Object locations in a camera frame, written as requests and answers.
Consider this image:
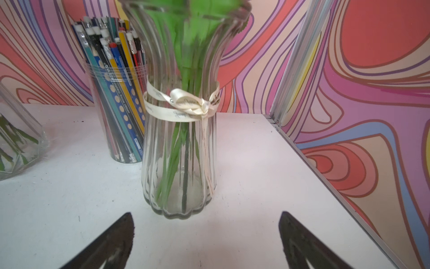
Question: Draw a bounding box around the small clear glass vase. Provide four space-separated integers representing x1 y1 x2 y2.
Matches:
1 85 49 180

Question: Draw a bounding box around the ribbed glass vase with ribbon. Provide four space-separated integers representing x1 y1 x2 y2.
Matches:
119 0 253 220

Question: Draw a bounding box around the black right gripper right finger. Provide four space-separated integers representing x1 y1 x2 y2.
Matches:
278 211 351 269

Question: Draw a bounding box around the clear pencil cup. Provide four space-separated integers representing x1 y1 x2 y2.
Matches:
72 16 146 164

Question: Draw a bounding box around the aluminium frame rail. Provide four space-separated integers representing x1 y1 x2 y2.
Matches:
265 1 406 269

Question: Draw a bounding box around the blue rose bouquet right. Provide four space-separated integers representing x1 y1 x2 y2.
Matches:
143 1 252 97

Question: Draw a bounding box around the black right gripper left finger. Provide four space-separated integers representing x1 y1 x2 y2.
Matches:
62 213 134 269

